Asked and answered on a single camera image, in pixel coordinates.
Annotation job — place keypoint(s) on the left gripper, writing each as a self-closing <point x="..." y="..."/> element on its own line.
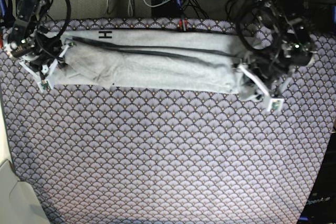
<point x="267" y="63"/>

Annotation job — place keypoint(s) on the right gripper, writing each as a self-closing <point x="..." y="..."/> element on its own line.
<point x="39" y="54"/>

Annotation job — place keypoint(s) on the light grey T-shirt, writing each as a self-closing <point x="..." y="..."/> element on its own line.
<point x="157" y="59"/>

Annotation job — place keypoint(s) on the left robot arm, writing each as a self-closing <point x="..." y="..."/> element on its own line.
<point x="285" y="22"/>

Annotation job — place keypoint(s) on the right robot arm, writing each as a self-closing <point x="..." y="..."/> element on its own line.
<point x="29" y="19"/>

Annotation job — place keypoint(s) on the fan-patterned grey tablecloth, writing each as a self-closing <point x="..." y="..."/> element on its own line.
<point x="130" y="155"/>

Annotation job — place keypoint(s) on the black OpenArm base panel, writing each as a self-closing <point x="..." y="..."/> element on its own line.
<point x="320" y="206"/>

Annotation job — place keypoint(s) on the red table clamp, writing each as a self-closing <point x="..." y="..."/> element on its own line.
<point x="183" y="25"/>

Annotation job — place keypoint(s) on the black power adapter box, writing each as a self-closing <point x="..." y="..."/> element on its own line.
<point x="168" y="10"/>

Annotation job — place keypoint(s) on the white plastic bin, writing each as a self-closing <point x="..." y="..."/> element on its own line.
<point x="19" y="203"/>

